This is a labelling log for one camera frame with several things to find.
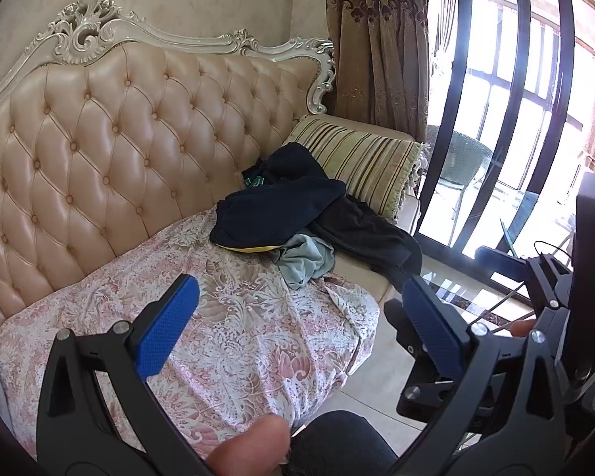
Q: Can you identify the black garment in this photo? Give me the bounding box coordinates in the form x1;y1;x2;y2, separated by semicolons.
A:
307;193;423;281

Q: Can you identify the person's left hand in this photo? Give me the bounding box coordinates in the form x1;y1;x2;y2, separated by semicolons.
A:
211;414;292;476

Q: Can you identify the person's right hand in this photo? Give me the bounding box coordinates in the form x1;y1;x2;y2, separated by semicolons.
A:
510;318;537;339

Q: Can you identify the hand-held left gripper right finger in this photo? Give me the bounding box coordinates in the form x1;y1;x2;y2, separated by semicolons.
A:
392;276;568;476

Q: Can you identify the wicker chair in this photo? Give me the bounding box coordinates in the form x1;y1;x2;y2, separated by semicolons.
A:
426;125;491;246

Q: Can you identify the black cable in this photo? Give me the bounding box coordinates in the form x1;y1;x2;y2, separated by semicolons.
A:
532;239;576;261

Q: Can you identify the teal object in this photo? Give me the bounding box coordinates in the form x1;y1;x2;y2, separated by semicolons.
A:
501;191;539;259

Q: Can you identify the light blue shirt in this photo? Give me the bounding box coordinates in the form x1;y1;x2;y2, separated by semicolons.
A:
276;234;337;292

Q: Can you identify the black window frame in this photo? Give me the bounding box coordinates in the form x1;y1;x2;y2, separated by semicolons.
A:
416;0;595;259

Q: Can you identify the navy sweatshirt with yellow lining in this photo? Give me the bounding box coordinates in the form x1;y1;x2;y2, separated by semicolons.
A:
209;142;348;253

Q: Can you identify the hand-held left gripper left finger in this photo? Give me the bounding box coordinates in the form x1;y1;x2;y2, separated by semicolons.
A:
36;274;200;476

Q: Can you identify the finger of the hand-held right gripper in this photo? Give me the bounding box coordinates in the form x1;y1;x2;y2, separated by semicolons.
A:
384;300;457;420
476;246;573;308

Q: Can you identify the person's dark trouser leg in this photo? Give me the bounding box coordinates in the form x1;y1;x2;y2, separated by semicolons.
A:
282;409;400;476

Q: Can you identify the pink floral blanket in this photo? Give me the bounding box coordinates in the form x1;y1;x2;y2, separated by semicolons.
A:
0;205;382;462

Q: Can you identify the striped cushion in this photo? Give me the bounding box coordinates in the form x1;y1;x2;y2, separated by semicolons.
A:
284;114;430;221

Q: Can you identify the beige tufted leather sofa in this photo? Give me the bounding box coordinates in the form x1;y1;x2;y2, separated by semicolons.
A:
0;0;424;407

